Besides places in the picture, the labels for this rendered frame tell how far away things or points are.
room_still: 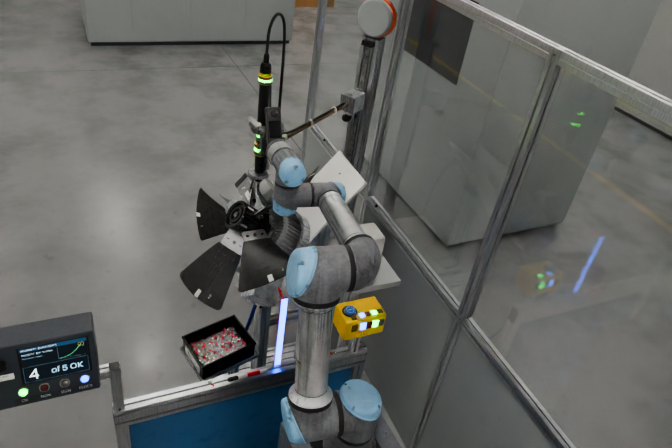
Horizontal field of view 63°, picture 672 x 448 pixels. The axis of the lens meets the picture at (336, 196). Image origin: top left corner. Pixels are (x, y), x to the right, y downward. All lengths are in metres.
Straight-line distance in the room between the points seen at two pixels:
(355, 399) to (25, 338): 0.89
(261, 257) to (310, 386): 0.65
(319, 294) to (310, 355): 0.18
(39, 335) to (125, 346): 1.63
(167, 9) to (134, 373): 5.09
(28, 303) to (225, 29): 4.86
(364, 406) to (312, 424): 0.14
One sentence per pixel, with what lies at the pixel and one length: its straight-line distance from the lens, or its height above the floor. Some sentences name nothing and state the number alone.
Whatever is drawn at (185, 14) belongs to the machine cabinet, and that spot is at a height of 0.40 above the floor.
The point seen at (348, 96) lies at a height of 1.58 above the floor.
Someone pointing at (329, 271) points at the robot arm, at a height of 1.62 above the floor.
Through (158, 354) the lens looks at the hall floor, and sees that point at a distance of 3.24.
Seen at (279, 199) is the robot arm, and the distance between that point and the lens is 1.63.
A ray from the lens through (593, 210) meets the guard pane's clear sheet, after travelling 1.65.
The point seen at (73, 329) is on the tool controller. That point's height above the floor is 1.25.
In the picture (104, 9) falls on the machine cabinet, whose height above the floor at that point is 0.44.
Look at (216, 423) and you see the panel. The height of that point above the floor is 0.63.
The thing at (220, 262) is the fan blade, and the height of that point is 1.05.
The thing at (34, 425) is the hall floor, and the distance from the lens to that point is 3.10.
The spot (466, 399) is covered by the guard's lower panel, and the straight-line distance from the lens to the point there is 2.33.
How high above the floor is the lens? 2.45
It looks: 33 degrees down
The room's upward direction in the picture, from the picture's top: 9 degrees clockwise
